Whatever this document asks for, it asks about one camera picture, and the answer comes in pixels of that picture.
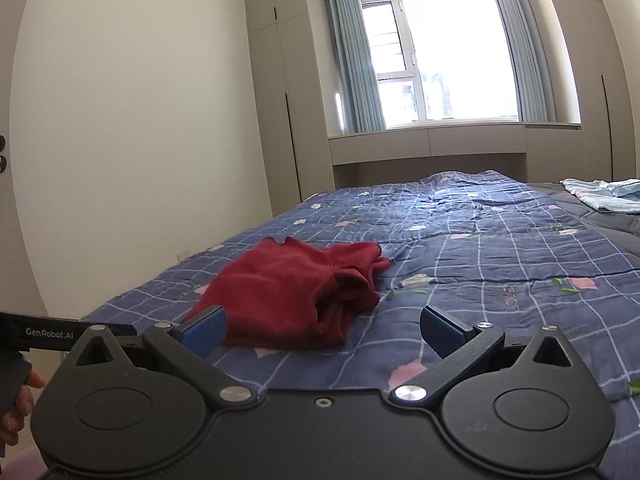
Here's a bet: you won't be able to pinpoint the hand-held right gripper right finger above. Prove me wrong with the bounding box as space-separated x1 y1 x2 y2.
394 305 576 407

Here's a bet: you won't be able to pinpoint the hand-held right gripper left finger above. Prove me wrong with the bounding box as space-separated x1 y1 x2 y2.
75 305 253 408

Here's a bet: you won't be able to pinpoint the blue checked quilt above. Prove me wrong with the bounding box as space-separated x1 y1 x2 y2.
80 170 640 480

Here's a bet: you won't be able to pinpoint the red long-sleeved sweater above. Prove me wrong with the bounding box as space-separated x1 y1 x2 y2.
182 237 393 351

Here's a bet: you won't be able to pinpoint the white door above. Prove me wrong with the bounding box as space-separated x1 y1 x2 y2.
0 0 38 313

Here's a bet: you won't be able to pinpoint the window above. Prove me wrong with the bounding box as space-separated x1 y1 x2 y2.
357 0 521 128

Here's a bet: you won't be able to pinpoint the light blue clothes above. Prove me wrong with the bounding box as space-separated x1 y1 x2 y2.
560 177 640 213

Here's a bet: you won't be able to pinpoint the beige wardrobe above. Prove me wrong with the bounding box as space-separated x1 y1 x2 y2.
515 0 640 183
244 0 335 211

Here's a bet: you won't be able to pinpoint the blue curtain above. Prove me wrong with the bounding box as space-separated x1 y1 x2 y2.
480 0 558 123
322 0 388 133

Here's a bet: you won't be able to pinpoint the grey quilted mattress pad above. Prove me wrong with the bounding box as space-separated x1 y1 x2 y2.
525 180 640 238

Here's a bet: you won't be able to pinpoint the person's left hand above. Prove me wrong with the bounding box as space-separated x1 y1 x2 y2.
0 370 47 461

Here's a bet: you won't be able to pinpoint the beige window cabinet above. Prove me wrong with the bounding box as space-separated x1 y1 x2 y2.
327 122 583 191

